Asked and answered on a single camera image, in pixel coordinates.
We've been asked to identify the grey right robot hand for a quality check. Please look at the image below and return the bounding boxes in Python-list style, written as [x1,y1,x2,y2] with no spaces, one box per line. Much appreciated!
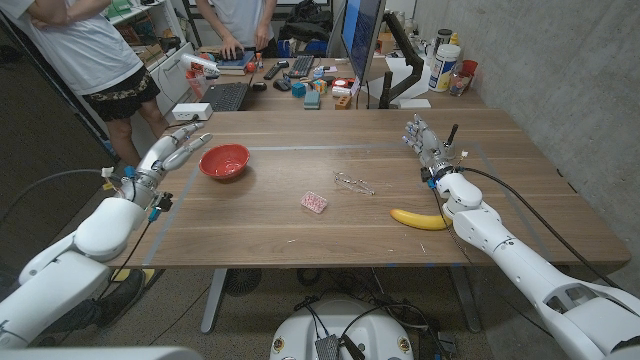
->
[401,113,459,184]

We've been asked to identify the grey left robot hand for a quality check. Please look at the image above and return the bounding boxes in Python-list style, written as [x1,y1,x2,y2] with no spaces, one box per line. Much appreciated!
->
[119,121,214,209]

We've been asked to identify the red bowl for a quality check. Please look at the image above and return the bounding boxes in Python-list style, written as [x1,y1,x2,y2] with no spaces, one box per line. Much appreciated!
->
[198,143,251,180]

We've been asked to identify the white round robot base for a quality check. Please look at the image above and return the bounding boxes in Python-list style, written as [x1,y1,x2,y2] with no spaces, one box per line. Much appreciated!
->
[269,298,415,360]

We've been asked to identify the yellow banana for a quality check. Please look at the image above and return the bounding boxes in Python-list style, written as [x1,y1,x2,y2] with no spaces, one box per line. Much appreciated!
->
[389,208,451,232]

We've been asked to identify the black stick on grey base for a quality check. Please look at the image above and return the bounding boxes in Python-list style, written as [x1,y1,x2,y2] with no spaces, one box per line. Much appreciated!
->
[444,123,460,160]

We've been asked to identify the white power strip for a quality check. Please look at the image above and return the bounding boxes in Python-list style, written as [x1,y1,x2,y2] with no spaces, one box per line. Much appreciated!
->
[171,102,214,122]

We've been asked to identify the clear glass jar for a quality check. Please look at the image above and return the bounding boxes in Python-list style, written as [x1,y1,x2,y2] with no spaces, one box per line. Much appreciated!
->
[448,69,474,97]

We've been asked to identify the white canister blue label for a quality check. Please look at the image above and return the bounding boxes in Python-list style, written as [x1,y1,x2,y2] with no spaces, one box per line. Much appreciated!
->
[428,43,462,93]

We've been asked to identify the white paper sheet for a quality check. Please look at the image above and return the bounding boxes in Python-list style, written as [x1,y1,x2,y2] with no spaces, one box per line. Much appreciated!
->
[367,55,434,101]

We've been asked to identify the white shelf cabinet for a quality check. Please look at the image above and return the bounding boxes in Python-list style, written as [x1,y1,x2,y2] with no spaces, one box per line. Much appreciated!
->
[102,0,196,116]

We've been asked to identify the red cup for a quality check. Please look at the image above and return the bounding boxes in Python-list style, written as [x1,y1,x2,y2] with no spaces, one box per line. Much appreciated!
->
[459,59,479,90]

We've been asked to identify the black laptop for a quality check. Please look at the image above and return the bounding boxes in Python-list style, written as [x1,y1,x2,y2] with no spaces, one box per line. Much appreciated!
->
[199,81,251,112]

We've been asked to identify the red white small gadget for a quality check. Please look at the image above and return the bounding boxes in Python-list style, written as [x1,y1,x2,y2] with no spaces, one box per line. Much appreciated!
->
[331,76,356,98]

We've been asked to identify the white spray can red label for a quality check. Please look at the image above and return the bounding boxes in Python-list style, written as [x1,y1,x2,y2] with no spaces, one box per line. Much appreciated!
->
[179,52,221,80]

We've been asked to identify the dark cabinet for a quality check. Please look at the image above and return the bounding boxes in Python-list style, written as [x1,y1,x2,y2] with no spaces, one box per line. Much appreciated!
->
[0,14,120,279]

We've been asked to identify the blue book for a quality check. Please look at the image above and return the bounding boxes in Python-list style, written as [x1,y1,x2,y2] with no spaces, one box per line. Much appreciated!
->
[216,51,256,76]

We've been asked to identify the pink patterned small box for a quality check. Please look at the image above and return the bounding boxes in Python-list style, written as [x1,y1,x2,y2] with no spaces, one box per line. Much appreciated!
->
[300,190,329,215]

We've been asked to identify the computer monitor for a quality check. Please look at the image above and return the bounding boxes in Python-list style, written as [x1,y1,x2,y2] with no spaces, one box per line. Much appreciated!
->
[339,0,387,84]

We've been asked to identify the wooden desk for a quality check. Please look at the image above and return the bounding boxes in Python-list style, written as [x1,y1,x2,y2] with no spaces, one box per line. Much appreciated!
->
[197,55,489,112]

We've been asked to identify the person in camouflage shorts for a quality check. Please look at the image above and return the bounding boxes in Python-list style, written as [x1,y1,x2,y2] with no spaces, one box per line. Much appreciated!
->
[0,0,171,170]

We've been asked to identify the round black fan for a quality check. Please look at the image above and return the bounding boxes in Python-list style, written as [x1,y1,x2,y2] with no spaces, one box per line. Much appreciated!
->
[223,268,263,298]

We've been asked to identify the grey table leg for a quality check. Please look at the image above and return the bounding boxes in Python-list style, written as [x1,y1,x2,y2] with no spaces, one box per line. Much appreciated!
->
[200,268,229,335]
[448,265,482,334]

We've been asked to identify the black remote control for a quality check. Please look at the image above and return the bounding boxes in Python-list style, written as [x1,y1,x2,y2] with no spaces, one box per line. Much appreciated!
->
[263,60,290,81]

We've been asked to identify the black keyboard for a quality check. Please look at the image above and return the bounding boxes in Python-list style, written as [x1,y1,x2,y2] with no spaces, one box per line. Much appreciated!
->
[287,54,316,79]

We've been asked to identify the blue chair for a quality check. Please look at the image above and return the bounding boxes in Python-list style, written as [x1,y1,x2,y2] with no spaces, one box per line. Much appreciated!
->
[277,38,330,58]

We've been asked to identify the person in plain white shirt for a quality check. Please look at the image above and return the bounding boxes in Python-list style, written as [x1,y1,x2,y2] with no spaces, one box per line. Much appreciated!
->
[194,0,279,60]

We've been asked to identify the black backpack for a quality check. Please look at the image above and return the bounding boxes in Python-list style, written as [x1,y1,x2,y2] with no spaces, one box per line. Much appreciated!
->
[278,0,334,44]

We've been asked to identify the white robot torso edge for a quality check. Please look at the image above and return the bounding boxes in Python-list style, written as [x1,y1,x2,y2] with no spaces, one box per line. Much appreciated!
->
[0,346,204,360]

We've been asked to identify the black power strip cord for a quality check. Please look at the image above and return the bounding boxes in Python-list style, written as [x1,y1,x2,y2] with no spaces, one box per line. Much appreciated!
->
[164,115,200,130]

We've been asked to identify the clear wire-frame glasses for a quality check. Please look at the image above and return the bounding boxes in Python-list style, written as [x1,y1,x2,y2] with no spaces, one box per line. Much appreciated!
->
[333,171,376,196]

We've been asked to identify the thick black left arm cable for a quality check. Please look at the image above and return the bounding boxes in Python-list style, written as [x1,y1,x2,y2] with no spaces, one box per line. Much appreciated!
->
[0,168,126,224]

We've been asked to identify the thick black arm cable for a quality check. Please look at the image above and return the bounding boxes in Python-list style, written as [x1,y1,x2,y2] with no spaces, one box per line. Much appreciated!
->
[455,167,622,291]
[0,168,126,224]

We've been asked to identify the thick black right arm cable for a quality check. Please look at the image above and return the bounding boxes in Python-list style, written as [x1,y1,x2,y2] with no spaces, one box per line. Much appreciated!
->
[455,167,622,291]

